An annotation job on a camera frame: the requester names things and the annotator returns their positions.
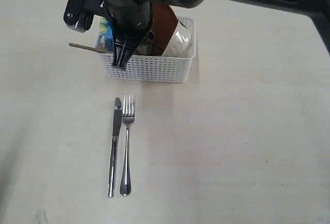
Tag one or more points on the brown round wooden plate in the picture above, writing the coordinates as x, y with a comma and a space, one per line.
163, 27

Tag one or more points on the clear glass bowl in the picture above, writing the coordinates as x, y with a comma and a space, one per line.
180, 43

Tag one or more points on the wooden chopstick upper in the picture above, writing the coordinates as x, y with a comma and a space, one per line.
89, 48

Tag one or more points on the silver table knife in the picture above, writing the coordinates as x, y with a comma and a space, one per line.
117, 122

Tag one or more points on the stainless steel cup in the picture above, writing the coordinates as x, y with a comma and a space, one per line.
145, 48

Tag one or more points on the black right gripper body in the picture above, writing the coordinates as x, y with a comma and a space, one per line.
130, 21

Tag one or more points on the white perforated plastic basket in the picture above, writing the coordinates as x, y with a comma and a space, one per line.
155, 69

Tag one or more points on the silver fork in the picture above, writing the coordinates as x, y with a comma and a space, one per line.
128, 118

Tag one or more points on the blue snack packet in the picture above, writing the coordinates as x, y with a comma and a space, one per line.
105, 39

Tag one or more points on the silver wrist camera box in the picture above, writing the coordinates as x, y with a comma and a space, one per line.
79, 14

